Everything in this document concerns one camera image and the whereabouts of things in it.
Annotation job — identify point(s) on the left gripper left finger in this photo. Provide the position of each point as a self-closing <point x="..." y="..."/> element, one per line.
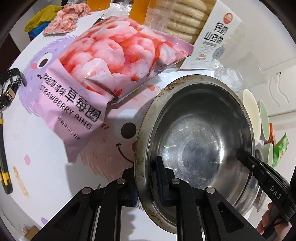
<point x="93" y="214"/>

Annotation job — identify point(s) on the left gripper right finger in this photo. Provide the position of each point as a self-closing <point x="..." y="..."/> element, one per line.
<point x="202" y="214"/>

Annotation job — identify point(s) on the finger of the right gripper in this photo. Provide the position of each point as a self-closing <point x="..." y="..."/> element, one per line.
<point x="277" y="188"/>

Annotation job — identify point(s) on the green ceramic bowl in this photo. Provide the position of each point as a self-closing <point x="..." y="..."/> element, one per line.
<point x="265" y="153"/>
<point x="265" y="129"/>

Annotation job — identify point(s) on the small steel bowl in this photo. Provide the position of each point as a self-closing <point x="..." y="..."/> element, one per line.
<point x="195" y="124"/>

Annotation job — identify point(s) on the cream ceramic bowl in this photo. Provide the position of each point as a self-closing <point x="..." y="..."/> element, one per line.
<point x="252" y="109"/>

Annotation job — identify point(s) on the green Lays chips bag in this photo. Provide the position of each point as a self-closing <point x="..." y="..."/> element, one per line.
<point x="279" y="150"/>

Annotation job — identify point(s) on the orange Ovaltine biscuit box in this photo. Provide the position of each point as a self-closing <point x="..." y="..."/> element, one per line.
<point x="271" y="134"/>

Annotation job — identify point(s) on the small cardboard box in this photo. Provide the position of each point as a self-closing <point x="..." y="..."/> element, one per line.
<point x="30" y="232"/>

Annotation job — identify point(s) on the yellow utility knife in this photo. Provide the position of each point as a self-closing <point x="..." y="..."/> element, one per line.
<point x="5" y="175"/>

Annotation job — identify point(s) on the clear glass cup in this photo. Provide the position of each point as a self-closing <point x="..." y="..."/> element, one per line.
<point x="245" y="73"/>

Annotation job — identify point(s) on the black wrist watch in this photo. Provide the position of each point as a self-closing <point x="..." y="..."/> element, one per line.
<point x="11" y="81"/>

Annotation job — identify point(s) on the yam biscuit plastic box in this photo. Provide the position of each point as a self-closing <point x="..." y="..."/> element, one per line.
<point x="207" y="25"/>

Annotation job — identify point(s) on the small pink snack bag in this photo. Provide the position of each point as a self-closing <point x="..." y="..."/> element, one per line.
<point x="66" y="19"/>

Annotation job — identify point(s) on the yellow plastic bag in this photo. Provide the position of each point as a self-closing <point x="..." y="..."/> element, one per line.
<point x="46" y="14"/>

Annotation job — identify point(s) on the orange juice bottle right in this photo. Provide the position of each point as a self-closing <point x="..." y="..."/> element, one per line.
<point x="139" y="10"/>

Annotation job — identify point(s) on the orange juice bottle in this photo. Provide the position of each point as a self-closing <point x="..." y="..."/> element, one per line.
<point x="139" y="10"/>
<point x="98" y="5"/>

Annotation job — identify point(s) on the orange juice bottle left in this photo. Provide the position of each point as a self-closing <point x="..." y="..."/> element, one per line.
<point x="98" y="5"/>

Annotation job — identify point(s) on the pink strawberry ring bag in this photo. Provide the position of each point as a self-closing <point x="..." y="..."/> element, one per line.
<point x="101" y="67"/>

